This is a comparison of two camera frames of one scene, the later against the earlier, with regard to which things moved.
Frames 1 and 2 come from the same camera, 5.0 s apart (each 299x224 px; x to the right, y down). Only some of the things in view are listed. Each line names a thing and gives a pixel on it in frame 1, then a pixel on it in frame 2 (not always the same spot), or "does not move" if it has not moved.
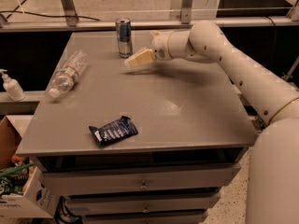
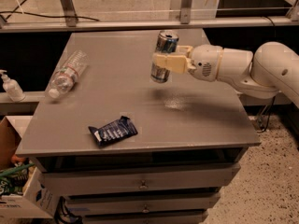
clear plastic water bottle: [66, 76] does not move
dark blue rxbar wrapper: [113, 133] does not move
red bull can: [123, 32] → [166, 42]
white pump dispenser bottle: [12, 88] does not move
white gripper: [160, 47] → [205, 62]
